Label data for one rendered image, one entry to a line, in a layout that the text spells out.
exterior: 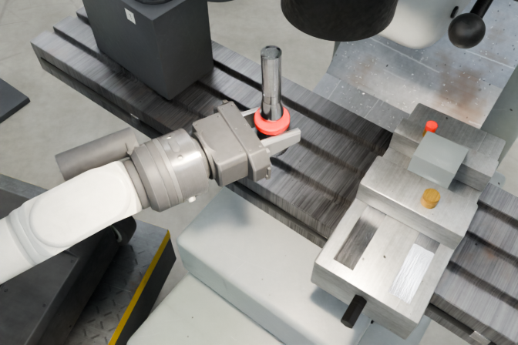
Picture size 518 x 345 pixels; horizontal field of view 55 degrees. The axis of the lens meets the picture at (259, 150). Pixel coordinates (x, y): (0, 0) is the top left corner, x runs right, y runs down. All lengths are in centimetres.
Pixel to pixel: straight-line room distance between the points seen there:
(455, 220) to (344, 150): 25
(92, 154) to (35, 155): 164
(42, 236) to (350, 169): 51
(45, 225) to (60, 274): 66
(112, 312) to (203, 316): 47
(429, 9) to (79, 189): 40
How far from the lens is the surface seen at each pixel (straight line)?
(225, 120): 65
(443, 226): 70
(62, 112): 238
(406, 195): 71
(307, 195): 82
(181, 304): 96
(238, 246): 86
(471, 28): 46
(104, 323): 138
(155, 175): 59
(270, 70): 58
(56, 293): 123
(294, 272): 84
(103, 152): 62
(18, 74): 263
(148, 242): 144
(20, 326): 123
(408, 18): 50
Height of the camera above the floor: 166
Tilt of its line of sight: 53 degrees down
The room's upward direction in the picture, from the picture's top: straight up
